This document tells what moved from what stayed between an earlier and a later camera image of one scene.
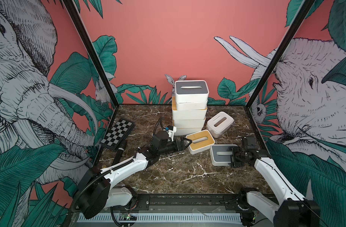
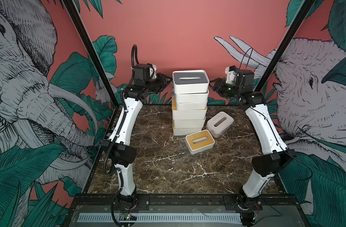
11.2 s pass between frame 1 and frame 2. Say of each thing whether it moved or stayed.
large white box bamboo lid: stayed
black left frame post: stayed
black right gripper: moved
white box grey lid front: moved
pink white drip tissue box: stayed
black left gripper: moved
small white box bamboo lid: stayed
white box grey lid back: stayed
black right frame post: stayed
